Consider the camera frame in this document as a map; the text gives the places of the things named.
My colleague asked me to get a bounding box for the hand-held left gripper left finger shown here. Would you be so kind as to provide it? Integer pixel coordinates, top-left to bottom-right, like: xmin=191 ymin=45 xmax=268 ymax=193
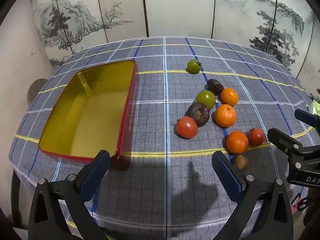
xmin=28 ymin=149 xmax=111 ymax=240

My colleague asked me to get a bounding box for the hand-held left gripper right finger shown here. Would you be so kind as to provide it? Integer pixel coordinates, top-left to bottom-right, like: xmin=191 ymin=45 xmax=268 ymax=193
xmin=211 ymin=151 xmax=294 ymax=240

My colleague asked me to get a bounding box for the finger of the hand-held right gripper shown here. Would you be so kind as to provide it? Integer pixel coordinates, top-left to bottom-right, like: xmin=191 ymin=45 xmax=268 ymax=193
xmin=294 ymin=109 xmax=320 ymax=128
xmin=267 ymin=127 xmax=304 ymax=171

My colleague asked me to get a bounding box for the small red tomato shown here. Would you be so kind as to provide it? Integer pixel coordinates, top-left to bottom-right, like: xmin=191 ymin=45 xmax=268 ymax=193
xmin=247 ymin=128 xmax=265 ymax=146

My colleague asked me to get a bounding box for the orange mandarin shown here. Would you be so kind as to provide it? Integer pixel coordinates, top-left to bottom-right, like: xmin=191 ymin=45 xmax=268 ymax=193
xmin=220 ymin=87 xmax=239 ymax=107
xmin=214 ymin=104 xmax=237 ymax=128
xmin=226 ymin=131 xmax=249 ymax=155

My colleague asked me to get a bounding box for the red and gold tin box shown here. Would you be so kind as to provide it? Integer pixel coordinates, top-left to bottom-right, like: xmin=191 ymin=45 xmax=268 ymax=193
xmin=38 ymin=60 xmax=138 ymax=171

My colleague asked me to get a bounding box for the large red tomato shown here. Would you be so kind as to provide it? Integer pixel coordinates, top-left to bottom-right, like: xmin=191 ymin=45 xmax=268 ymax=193
xmin=176 ymin=116 xmax=199 ymax=139

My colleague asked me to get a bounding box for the large dark passion fruit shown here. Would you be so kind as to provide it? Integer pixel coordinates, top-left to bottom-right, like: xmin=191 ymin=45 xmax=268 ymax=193
xmin=187 ymin=102 xmax=210 ymax=127

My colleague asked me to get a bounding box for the small dark passion fruit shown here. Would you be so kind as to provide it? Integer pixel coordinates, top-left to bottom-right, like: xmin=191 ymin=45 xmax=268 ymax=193
xmin=207 ymin=79 xmax=224 ymax=96

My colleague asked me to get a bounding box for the green tomato with stem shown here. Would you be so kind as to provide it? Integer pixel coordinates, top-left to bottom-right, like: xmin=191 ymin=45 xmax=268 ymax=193
xmin=187 ymin=59 xmax=202 ymax=74

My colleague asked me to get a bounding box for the green packet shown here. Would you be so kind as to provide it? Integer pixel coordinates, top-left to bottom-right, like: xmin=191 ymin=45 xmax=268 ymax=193
xmin=308 ymin=99 xmax=320 ymax=117

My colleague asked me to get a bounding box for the pink ribbon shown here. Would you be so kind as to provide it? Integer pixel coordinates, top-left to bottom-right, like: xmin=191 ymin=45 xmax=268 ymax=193
xmin=290 ymin=192 xmax=310 ymax=212

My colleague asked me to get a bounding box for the black metal table leg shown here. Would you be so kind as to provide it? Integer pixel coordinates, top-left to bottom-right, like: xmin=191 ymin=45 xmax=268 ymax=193
xmin=10 ymin=170 xmax=28 ymax=229

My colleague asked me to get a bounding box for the round grey-brown disc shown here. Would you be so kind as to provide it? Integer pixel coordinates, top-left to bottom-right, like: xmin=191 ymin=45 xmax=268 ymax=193
xmin=27 ymin=78 xmax=48 ymax=103

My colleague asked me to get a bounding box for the blue plaid tablecloth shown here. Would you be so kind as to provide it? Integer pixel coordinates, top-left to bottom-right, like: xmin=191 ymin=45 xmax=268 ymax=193
xmin=9 ymin=37 xmax=317 ymax=240

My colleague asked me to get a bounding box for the ink landscape folding screen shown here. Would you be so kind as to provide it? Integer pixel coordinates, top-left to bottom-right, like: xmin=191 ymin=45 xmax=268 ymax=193
xmin=29 ymin=0 xmax=320 ymax=100

